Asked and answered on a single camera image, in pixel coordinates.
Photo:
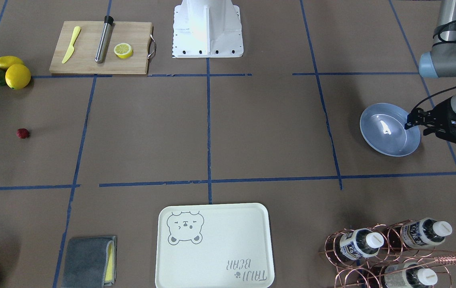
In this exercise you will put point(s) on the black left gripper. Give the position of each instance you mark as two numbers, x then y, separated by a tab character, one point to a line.
441	113

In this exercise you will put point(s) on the blue round plate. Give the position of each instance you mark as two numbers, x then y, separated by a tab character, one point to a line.
382	126

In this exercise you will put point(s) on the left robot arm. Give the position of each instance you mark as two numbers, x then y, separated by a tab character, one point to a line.
440	61

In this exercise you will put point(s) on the red strawberry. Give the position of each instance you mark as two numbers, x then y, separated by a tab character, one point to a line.
23	133

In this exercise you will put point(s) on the dark drink bottle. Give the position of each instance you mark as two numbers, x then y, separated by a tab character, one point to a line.
408	275
425	233
358	244

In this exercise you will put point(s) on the cream bear tray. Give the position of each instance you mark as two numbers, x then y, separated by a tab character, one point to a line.
214	246

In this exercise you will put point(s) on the lemon half slice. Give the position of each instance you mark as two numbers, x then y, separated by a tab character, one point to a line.
123	50

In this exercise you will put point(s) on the steel rod black tip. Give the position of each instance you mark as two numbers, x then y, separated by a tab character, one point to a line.
104	40

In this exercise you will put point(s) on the yellow plastic knife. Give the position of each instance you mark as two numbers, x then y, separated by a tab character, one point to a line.
70	49

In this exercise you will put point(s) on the grey folded cloth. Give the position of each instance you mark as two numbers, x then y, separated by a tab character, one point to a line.
90	262

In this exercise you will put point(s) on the yellow lemon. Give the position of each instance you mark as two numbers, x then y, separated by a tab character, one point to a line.
9	60
17	76

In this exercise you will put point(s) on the copper wire bottle rack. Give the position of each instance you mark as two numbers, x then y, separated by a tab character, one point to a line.
369	272

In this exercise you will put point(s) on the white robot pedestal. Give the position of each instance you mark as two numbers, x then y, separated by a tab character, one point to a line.
207	29

